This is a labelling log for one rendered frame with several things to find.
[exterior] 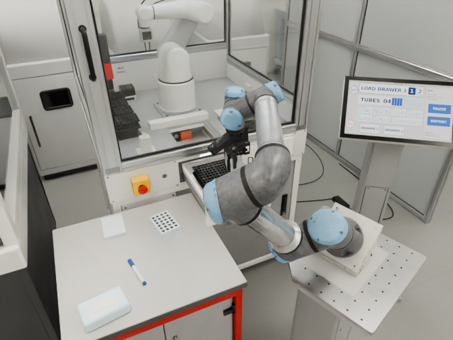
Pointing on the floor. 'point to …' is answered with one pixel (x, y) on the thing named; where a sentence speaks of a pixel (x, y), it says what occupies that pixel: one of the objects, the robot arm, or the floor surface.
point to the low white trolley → (151, 276)
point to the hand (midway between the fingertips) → (230, 171)
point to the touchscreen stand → (377, 180)
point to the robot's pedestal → (311, 313)
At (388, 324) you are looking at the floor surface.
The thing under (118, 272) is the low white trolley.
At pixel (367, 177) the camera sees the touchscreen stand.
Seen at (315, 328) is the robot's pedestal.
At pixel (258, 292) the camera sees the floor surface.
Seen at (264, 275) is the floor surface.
